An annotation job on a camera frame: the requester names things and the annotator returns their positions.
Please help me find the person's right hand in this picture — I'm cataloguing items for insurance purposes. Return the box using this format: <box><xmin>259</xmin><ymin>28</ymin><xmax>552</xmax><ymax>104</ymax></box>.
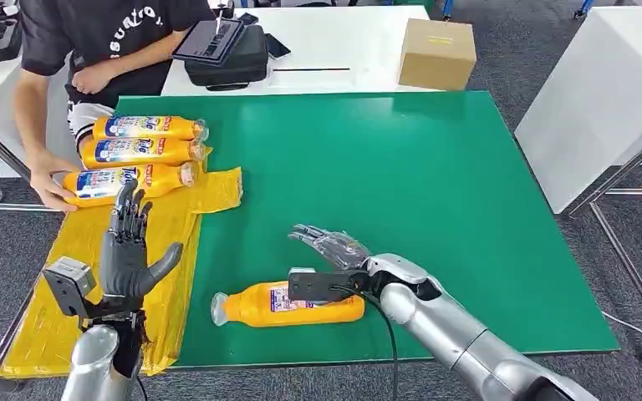
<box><xmin>28</xmin><ymin>150</ymin><xmax>83</xmax><ymax>215</ymax></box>

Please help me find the person's left hand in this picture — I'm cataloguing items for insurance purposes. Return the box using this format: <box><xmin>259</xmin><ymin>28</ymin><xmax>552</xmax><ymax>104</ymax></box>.
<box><xmin>70</xmin><ymin>62</ymin><xmax>116</xmax><ymax>97</ymax></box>

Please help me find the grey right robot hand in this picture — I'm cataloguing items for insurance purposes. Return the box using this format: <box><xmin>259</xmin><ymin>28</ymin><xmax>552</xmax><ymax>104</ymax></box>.
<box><xmin>288</xmin><ymin>224</ymin><xmax>374</xmax><ymax>272</ymax></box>

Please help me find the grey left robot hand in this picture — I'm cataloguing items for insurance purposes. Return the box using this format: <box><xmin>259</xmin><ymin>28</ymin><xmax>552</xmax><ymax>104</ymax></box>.
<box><xmin>99</xmin><ymin>180</ymin><xmax>186</xmax><ymax>302</ymax></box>

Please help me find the orange drink bottle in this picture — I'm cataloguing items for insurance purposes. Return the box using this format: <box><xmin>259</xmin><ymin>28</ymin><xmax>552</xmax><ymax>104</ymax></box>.
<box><xmin>210</xmin><ymin>281</ymin><xmax>366</xmax><ymax>329</ymax></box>
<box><xmin>63</xmin><ymin>161</ymin><xmax>201</xmax><ymax>210</ymax></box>
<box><xmin>79</xmin><ymin>137</ymin><xmax>207</xmax><ymax>170</ymax></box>
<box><xmin>92</xmin><ymin>114</ymin><xmax>210</xmax><ymax>143</ymax></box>

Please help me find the person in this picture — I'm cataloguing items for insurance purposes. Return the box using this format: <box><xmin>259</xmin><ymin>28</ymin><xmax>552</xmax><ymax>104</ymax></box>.
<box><xmin>12</xmin><ymin>0</ymin><xmax>217</xmax><ymax>215</ymax></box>

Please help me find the yellow sheet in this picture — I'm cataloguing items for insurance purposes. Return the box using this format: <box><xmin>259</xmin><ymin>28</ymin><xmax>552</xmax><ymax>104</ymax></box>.
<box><xmin>0</xmin><ymin>146</ymin><xmax>244</xmax><ymax>381</ymax></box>

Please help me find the green mat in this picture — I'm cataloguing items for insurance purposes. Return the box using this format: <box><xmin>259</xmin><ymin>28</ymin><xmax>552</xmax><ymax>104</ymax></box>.
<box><xmin>115</xmin><ymin>89</ymin><xmax>621</xmax><ymax>371</ymax></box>

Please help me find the black tablet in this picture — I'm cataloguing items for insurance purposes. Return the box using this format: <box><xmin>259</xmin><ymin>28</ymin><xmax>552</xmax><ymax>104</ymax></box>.
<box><xmin>171</xmin><ymin>18</ymin><xmax>245</xmax><ymax>67</ymax></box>

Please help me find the black bag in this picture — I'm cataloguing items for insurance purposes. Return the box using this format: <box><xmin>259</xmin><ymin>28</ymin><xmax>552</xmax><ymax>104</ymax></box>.
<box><xmin>183</xmin><ymin>24</ymin><xmax>270</xmax><ymax>93</ymax></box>

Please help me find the black phone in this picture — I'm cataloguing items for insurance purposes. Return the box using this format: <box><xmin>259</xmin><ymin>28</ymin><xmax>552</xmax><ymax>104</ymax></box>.
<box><xmin>264</xmin><ymin>33</ymin><xmax>293</xmax><ymax>61</ymax></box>

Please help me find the long white table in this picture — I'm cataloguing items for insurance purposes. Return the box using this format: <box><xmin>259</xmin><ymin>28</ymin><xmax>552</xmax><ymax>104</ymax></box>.
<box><xmin>160</xmin><ymin>5</ymin><xmax>444</xmax><ymax>99</ymax></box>

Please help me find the cardboard box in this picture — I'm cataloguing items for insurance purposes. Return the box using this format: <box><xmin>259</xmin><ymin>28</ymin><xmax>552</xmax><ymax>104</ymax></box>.
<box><xmin>397</xmin><ymin>18</ymin><xmax>478</xmax><ymax>92</ymax></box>

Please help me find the white table with metal legs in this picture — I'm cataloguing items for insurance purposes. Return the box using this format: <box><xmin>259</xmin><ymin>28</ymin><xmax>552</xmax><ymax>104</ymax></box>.
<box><xmin>513</xmin><ymin>6</ymin><xmax>642</xmax><ymax>351</ymax></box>

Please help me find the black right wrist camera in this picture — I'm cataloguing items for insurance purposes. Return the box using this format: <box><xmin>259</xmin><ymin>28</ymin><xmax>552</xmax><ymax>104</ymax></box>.
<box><xmin>288</xmin><ymin>267</ymin><xmax>368</xmax><ymax>305</ymax></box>

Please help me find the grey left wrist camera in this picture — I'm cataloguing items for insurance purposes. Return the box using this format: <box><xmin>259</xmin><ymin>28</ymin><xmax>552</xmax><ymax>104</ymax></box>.
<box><xmin>42</xmin><ymin>256</ymin><xmax>99</xmax><ymax>319</ymax></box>

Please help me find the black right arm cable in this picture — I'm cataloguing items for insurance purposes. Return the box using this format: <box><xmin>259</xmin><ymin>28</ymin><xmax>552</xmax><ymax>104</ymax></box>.
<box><xmin>332</xmin><ymin>285</ymin><xmax>400</xmax><ymax>401</ymax></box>

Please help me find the white floor cable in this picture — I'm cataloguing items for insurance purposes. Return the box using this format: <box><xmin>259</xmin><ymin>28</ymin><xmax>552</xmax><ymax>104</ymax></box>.
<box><xmin>600</xmin><ymin>311</ymin><xmax>642</xmax><ymax>352</ymax></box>

